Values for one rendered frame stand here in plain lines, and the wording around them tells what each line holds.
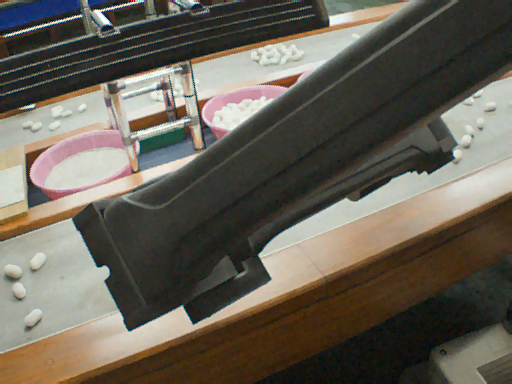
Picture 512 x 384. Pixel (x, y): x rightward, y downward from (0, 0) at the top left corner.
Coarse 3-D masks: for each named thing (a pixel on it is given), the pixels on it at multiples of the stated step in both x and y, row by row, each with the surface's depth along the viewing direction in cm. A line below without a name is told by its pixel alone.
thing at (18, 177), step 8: (16, 168) 108; (0, 176) 105; (8, 176) 105; (16, 176) 104; (0, 184) 102; (8, 184) 102; (16, 184) 102; (0, 192) 100; (8, 192) 99; (16, 192) 99; (0, 200) 97; (8, 200) 96; (16, 200) 96
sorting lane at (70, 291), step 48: (480, 96) 123; (480, 144) 103; (384, 192) 92; (48, 240) 90; (288, 240) 84; (0, 288) 80; (48, 288) 79; (96, 288) 79; (0, 336) 71; (48, 336) 70
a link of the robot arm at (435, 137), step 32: (448, 128) 58; (384, 160) 49; (416, 160) 53; (320, 192) 42; (352, 192) 45; (288, 224) 39; (256, 256) 37; (224, 288) 34; (256, 288) 36; (192, 320) 34
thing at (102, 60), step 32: (256, 0) 79; (288, 0) 81; (320, 0) 82; (128, 32) 72; (160, 32) 74; (192, 32) 75; (224, 32) 77; (256, 32) 79; (288, 32) 81; (0, 64) 67; (32, 64) 68; (64, 64) 70; (96, 64) 71; (128, 64) 72; (160, 64) 74; (0, 96) 67; (32, 96) 68
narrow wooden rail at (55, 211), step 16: (496, 80) 129; (176, 160) 105; (128, 176) 102; (144, 176) 101; (80, 192) 99; (96, 192) 98; (112, 192) 97; (128, 192) 98; (32, 208) 96; (48, 208) 95; (64, 208) 94; (80, 208) 95; (0, 224) 92; (16, 224) 92; (32, 224) 92; (48, 224) 94; (0, 240) 91
